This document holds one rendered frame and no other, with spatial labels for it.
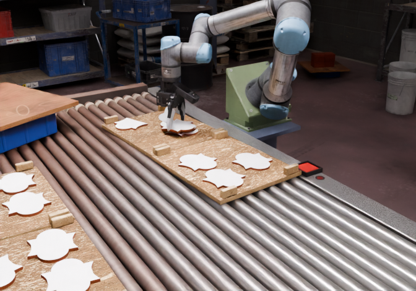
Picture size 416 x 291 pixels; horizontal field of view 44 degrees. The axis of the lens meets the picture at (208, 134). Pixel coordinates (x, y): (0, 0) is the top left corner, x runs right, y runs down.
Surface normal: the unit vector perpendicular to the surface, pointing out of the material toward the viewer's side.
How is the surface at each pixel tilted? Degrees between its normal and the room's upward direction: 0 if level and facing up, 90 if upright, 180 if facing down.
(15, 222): 0
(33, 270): 0
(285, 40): 117
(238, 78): 45
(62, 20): 96
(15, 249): 0
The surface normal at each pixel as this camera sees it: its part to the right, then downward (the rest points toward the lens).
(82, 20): 0.65, 0.38
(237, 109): -0.83, 0.22
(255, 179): 0.00, -0.93
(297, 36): -0.16, 0.77
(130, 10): -0.64, 0.32
